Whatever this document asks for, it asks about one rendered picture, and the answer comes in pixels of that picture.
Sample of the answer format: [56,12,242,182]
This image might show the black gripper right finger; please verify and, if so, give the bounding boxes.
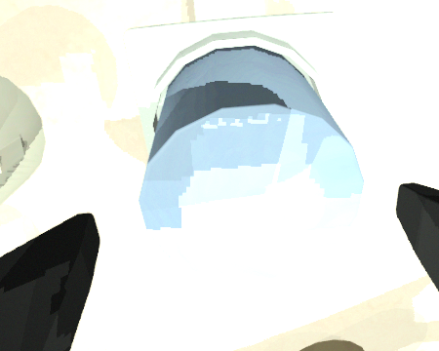
[395,182,439,292]

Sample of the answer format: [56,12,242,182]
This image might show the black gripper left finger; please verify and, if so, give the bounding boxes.
[0,212,100,351]

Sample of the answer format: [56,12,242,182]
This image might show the grey balance beam with flat pans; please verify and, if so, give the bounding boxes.
[123,0,340,155]

